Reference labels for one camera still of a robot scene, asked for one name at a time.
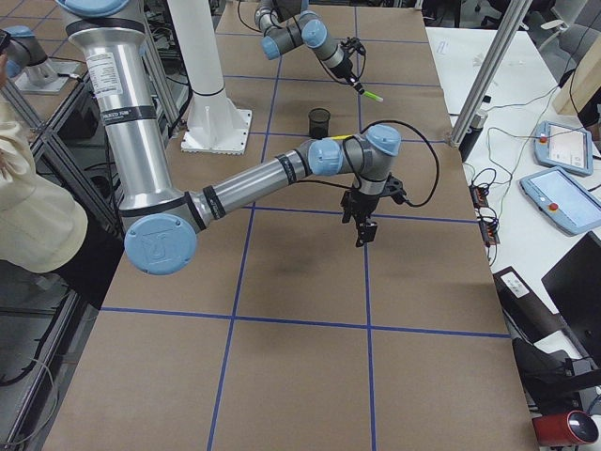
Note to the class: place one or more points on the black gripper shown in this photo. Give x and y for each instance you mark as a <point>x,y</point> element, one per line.
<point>347,72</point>
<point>362,205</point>

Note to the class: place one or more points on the green highlighter pen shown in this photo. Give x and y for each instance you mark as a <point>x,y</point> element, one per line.
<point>372,96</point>

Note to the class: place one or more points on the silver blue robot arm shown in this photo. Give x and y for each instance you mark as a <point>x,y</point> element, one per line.
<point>162,221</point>
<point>288,25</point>

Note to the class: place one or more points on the black mesh pen cup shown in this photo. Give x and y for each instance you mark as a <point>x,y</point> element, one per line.
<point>319,120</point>

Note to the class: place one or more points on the lower teach pendant tablet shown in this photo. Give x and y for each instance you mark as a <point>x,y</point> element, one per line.
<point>566,203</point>

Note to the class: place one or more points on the teach pendant tablet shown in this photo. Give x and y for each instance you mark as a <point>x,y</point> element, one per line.
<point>566,203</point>
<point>566,147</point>

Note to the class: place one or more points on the black monitor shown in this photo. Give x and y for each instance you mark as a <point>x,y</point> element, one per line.
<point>573,285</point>

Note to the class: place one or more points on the upper teach pendant tablet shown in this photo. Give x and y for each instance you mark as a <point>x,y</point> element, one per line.
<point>566,147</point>

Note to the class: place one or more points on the red cylindrical speaker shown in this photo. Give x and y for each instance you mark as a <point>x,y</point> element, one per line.
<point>565,429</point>

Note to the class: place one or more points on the person in cream jacket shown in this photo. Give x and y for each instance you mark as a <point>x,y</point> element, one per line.
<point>42,226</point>

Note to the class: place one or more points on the aluminium frame post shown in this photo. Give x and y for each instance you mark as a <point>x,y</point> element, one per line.
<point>508,27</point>

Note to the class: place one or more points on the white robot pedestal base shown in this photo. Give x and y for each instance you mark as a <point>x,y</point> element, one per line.
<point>214,124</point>

